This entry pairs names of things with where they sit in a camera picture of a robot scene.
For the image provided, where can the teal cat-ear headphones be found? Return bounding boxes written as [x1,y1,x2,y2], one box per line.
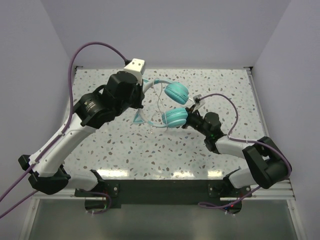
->
[132,77,196,128]

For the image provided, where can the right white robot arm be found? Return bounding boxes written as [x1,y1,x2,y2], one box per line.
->
[183,111,292,197]

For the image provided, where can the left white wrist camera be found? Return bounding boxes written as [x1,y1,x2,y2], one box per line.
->
[123,58,146,78]

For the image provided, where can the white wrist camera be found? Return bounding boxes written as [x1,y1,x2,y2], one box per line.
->
[123,58,146,78]
[193,94,205,112]

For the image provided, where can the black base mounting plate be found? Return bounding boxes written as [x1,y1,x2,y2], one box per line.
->
[74,179,252,211]

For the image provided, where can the aluminium right frame rail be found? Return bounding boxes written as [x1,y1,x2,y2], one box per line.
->
[242,67,292,189]

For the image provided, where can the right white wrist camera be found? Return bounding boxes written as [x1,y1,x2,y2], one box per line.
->
[193,94,205,112]

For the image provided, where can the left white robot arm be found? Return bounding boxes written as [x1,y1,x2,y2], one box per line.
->
[18,70,145,196]

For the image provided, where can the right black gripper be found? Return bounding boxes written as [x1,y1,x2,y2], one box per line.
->
[166,104,210,137]

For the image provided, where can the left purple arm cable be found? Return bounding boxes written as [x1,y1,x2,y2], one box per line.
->
[0,41,130,219]

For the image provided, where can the white headphone cable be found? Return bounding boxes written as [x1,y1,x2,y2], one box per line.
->
[148,78,196,136]

